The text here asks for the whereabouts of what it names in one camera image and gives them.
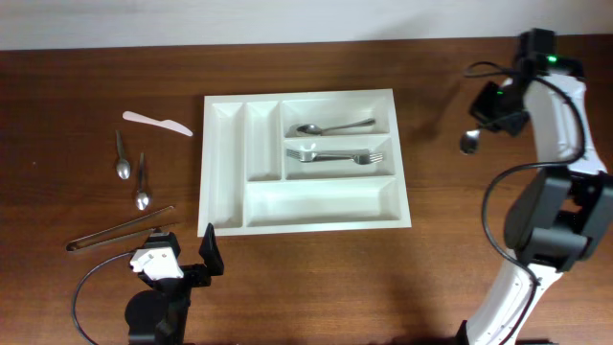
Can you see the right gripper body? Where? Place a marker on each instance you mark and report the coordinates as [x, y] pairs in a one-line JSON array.
[[500, 109]]

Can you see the small steel teaspoon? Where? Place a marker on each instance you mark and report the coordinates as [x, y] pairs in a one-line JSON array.
[[141, 198], [123, 168]]

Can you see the large steel spoon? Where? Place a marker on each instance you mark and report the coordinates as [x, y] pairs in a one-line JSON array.
[[470, 141], [314, 130]]

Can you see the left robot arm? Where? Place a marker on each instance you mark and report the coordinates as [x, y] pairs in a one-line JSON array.
[[158, 315]]

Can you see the steel fork pointing up-left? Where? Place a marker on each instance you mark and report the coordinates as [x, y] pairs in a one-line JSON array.
[[306, 156]]

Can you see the steel kitchen tongs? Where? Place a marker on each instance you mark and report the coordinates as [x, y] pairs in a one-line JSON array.
[[112, 234]]

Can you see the pink plastic knife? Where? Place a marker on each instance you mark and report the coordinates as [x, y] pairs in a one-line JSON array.
[[167, 124]]

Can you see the upper small steel teaspoon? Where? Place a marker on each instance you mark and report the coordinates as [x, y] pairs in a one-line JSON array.
[[123, 168]]

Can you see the white plastic cutlery tray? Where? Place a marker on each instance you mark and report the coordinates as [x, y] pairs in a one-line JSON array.
[[249, 186]]

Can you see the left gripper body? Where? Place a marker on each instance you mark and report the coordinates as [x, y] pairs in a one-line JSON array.
[[193, 275]]

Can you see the lower small steel teaspoon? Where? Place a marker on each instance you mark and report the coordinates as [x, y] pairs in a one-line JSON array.
[[141, 198]]

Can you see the steel fork pointing down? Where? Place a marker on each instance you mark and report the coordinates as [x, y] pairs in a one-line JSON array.
[[357, 158]]

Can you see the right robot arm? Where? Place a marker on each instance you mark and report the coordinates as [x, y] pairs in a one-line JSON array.
[[562, 215]]

